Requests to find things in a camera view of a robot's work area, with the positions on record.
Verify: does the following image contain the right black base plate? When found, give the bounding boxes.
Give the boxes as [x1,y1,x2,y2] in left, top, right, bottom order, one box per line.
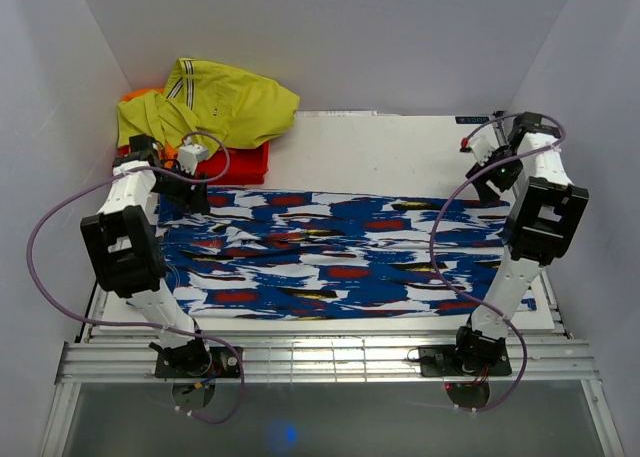
[417,344,512,377]

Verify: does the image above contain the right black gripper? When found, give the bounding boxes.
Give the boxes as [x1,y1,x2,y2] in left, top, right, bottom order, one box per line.
[465,147,524,207]

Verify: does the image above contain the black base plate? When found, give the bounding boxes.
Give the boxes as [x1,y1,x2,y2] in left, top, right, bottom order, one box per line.
[417,344,512,377]
[153,346,243,380]

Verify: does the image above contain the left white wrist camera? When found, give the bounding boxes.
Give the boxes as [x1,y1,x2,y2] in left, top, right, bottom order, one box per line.
[176,144,209,175]

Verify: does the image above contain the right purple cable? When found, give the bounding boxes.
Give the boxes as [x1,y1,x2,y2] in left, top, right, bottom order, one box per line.
[402,114,568,413]

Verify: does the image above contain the orange garment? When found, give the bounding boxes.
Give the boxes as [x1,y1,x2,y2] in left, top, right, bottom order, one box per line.
[116,88,185,160]

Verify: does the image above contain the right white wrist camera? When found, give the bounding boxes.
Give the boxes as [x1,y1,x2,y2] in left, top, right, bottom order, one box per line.
[459,131,497,166]

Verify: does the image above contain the purple cable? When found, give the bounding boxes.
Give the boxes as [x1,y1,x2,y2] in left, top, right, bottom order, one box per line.
[26,131,246,423]
[402,114,568,413]

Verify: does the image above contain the blue white red patterned trousers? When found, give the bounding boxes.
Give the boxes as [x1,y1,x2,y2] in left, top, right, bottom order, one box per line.
[153,188,510,321]

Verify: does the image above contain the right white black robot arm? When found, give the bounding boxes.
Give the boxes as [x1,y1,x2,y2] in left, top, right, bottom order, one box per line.
[451,112,589,374]

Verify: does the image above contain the red plastic tray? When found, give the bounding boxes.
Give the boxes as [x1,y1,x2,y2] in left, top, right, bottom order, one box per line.
[115,140,271,184]

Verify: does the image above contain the yellow-green trousers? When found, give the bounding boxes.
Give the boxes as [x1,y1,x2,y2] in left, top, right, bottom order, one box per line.
[116,55,301,159]

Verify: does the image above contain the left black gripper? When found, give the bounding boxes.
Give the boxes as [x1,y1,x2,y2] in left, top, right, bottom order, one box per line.
[150,161,211,215]

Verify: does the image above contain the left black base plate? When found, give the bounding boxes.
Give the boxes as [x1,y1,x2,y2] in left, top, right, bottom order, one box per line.
[153,346,243,380]

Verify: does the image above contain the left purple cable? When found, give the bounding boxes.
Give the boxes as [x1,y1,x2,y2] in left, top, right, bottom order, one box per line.
[26,131,246,423]

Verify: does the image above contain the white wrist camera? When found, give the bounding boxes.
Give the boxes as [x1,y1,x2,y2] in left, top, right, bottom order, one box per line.
[176,144,209,175]
[459,131,497,166]

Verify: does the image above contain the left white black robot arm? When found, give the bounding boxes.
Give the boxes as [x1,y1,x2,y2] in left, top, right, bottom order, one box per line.
[80,135,212,377]

